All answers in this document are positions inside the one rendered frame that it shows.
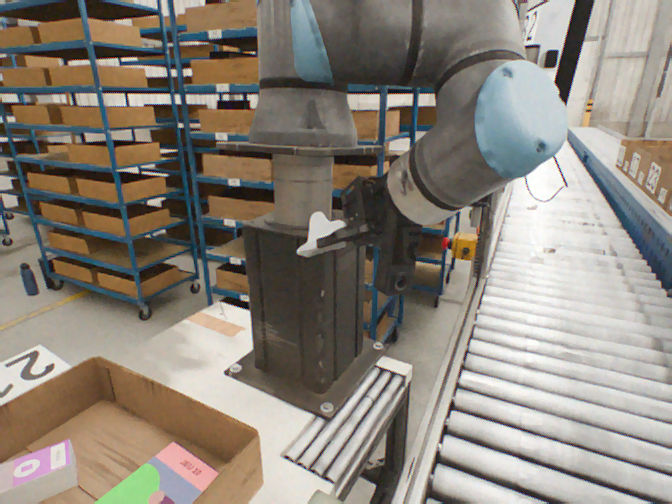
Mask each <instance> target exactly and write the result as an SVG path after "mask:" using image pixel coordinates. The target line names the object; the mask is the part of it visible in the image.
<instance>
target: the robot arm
mask: <svg viewBox="0 0 672 504"><path fill-rule="evenodd" d="M256 7H257V38H258V80H260V97H259V102H257V105H256V108H255V111H254V115H253V120H252V124H251V127H249V143H251V144H262V145H281V146H312V147H352V146H356V145H358V132H357V129H355V125H354V122H353V119H352V114H351V111H350V108H349V104H348V100H347V93H348V84H351V85H377V86H401V87H405V88H434V94H435V100H436V111H437V119H438V120H437V124H436V125H435V126H434V127H432V128H431V129H430V130H428V131H427V132H426V133H425V134H424V135H423V136H422V137H420V139H419V140H418V141H417V142H415V143H414V144H413V145H412V146H411V147H410V148H409V149H408V150H407V151H406V152H404V153H403V154H402V156H399V155H393V156H392V157H391V158H390V159H389V160H388V162H389V167H390V168H389V170H388V171H387V173H386V174H384V175H383V176H382V177H375V176H370V177H362V176H357V177H356V178H355V179H354V180H353V181H352V182H351V183H350V184H349V185H348V186H347V187H345V188H344V189H343V191H342V192H341V199H342V208H343V215H344V219H348V221H349V226H346V224H345V222H343V221H341V220H337V221H333V222H329V221H328V220H327V219H326V218H325V216H324V215H323V214H322V213H321V212H318V213H315V214H314V215H313V216H312V217H310V222H309V232H308V241H307V243H306V244H304V245H303V246H301V247H300V248H299V249H298V250H297V254H299V255H303V256H306V257H312V256H314V255H316V254H321V253H324V252H326V251H329V250H334V249H340V248H344V247H346V244H347V243H349V242H352V241H353V244H354V245H356V246H379V248H378V255H379V258H378V265H377V272H376V278H375V284H374V288H375V289H376V290H377V291H379V292H380V293H383V294H385V295H387V296H395V295H407V294H409V293H411V290H412V284H413V277H414V272H415V266H416V259H417V254H418V248H419V242H420V236H421V230H423V225H433V224H437V223H439V222H442V221H443V220H445V219H447V218H448V217H449V216H451V215H452V214H454V213H456V212H459V211H461V210H462V209H464V208H465V207H466V206H468V205H470V204H472V203H475V202H477V201H478V200H480V198H482V197H484V196H486V195H487V194H490V193H492V192H494V191H496V190H497V189H499V188H501V187H503V186H506V185H507V184H509V183H511V181H513V180H515V179H517V178H523V177H525V176H527V175H529V174H530V173H532V172H533V171H534V170H535V169H537V168H538V167H539V166H541V164H542V163H544V162H546V161H547V160H549V159H552V158H553V157H554V156H555V155H556V154H557V153H558V152H559V151H560V150H561V147H562V145H563V143H564V141H566V138H567V134H568V116H567V110H566V106H565V103H564V102H561V99H560V98H559V96H558V94H559V90H558V89H557V87H556V85H555V84H554V82H553V81H552V80H551V77H550V76H549V75H548V74H547V73H546V72H544V71H543V70H542V69H541V68H539V67H538V66H536V65H535V64H533V63H530V62H527V57H526V53H525V48H524V43H523V38H522V34H521V30H520V24H519V9H518V6H517V3H516V0H256ZM366 180H371V181H366ZM373 181H374V183H373ZM352 185H354V188H353V189H352V191H351V192H350V193H349V194H346V192H347V191H348V189H349V188H350V187H351V186H352Z"/></svg>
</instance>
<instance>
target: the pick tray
mask: <svg viewBox="0 0 672 504"><path fill-rule="evenodd" d="M68 439H69V440H70V442H71V445H72V449H73V453H74V456H75V459H76V469H77V481H78V482H77V486H78V487H76V486H74V487H72V488H70V489H68V490H64V491H62V492H60V493H58V495H55V496H53V497H51V498H48V499H45V500H43V501H41V502H39V503H36V504H94V503H95V502H96V501H99V500H100V499H101V498H102V496H104V495H105V494H106V493H108V492H109V491H110V490H112V489H114V488H115V487H116V486H118V485H119V484H120V482H122V481H123V480H124V479H126V478H127V477H129V476H130V475H132V474H133V473H134V472H136V471H137V470H138V468H139V467H141V466H142V465H144V464H146V463H147V462H148V461H150V460H151V459H152V458H153V457H155V456H156V454H157V453H160V452H161V451H162V450H164V449H165V448H166V447H167V446H169V445H170V444H171V443H173V442H176V443H178V444H179V445H181V446H182V447H184V448H185V449H186V450H188V451H189V452H192V453H193V454H195V455H196V456H198V457H199V458H200V460H202V461H203V462H205V463H206V464H208V465H209V466H212V467H213V468H215V469H216V470H217V471H219V472H220V473H219V474H218V475H217V477H216V478H215V479H214V480H213V481H212V482H210V483H209V484H208V486H207V487H206V488H205V489H204V491H203V492H202V493H201V494H200V495H199V496H198V497H197V498H196V499H194V501H193V502H192V503H191V504H249V503H250V502H251V500H252V499H253V498H254V497H255V495H256V494H257V492H258V491H259V489H260V488H261V487H262V485H264V473H262V470H263V461H261V451H262V450H260V438H259V435H258V431H257V429H256V428H254V427H252V426H250V425H248V424H246V423H244V422H241V421H239V420H237V419H235V418H233V417H231V416H229V415H227V414H225V413H222V412H220V410H218V409H215V408H213V407H211V406H209V405H207V404H204V403H202V402H200V401H198V400H196V399H193V398H191V397H189V396H186V395H184V394H182V393H180V392H178V391H175V389H173V388H171V387H168V386H166V385H164V384H161V383H159V382H157V381H155V380H153V379H150V378H147V377H145V376H143V375H141V374H139V373H136V372H133V371H131V370H129V368H127V367H124V366H122V365H120V364H117V363H114V362H112V361H110V360H108V359H105V358H103V357H100V356H97V357H96V360H95V357H90V358H88V359H85V360H83V361H82V362H80V363H78V364H76V366H74V367H71V368H69V369H68V370H66V371H64V372H62V373H60V374H58V375H55V376H54V377H52V378H50V379H48V381H46V382H44V383H41V384H40V385H38V386H36V387H34V388H32V389H30V390H27V391H26V392H24V393H22V395H20V396H18V397H16V398H14V399H12V400H10V401H8V402H6V403H4V404H2V405H0V466H1V465H4V464H6V463H9V462H12V461H14V459H18V458H21V457H23V456H26V455H28V454H31V453H35V452H37V451H40V450H43V449H45V448H49V447H52V445H54V444H57V443H60V442H63V441H66V440H68Z"/></svg>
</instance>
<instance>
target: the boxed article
mask: <svg viewBox="0 0 672 504"><path fill-rule="evenodd" d="M77 482H78V481H77V469H76V459H75V456H74V453H73V449H72V445H71V442H70V440H69V439H68V440H66V441H63V442H60V443H57V444H54V445H52V447H49V448H45V449H43V450H40V451H37V452H35V453H31V454H28V455H26V456H23V457H21V458H18V459H14V461H12V462H9V463H6V464H4V465H1V466H0V504H36V503H39V502H41V501H43V500H45V499H48V498H51V497H53V496H55V495H58V493H60V492H62V491H64V490H68V489H70V488H72V487H74V486H76V487H78V486H77Z"/></svg>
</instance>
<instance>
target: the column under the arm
mask: <svg viewBox="0 0 672 504"><path fill-rule="evenodd" d="M242 226H243V227H242V232H243V244H244V255H245V267H246V278H247V285H248V302H249V314H250V326H251V337H252V350H251V351H249V352H248V353H247V354H245V355H244V356H243V357H241V358H240V359H239V361H236V362H235V363H234V364H232V365H231V366H230V367H228V368H227V369H226V370H224V374H225V375H227V376H229V378H231V379H234V380H236V381H239V382H241V383H244V384H246V385H248V386H250V387H253V388H255V389H257V390H260V391H263V392H265V393H267V394H269V395H272V396H274V397H276V399H279V400H281V401H284V402H286V403H288V404H290V405H293V406H295V407H298V408H300V409H303V410H305V411H307V412H309V413H312V414H314V415H317V417H319V418H322V419H324V420H326V421H328V422H330V421H331V420H332V419H333V418H334V415H336V414H337V413H338V412H339V410H340V409H341V408H342V407H343V405H344V404H345V403H346V402H347V400H348V398H349V397H350V396H351V394H352V393H353V392H354V391H356V389H357V388H358V387H359V386H360V384H361V383H362V381H363V380H364V378H365V377H366V376H367V375H368V374H369V372H370V371H371V370H372V369H373V367H374V366H375V365H376V363H378V361H379V360H380V359H381V358H382V356H383V355H384V354H385V353H386V351H387V350H388V348H389V346H388V344H385V343H382V342H379V341H374V340H371V339H368V338H365V337H363V336H364V299H365V262H366V246H356V245H354V244H353V241H352V242H349V243H347V244H346V247H344V248H340V249H334V250H329V251H326V252H324V253H321V254H316V255H314V256H312V257H306V256H303V255H299V254H297V250H298V249H299V248H300V247H301V246H303V245H304V244H306V243H307V241H308V232H309V226H291V225H284V224H280V223H277V222H276V221H275V210H274V211H271V212H268V213H267V214H264V216H261V217H258V218H256V219H253V220H250V221H246V222H244V223H243V224H242Z"/></svg>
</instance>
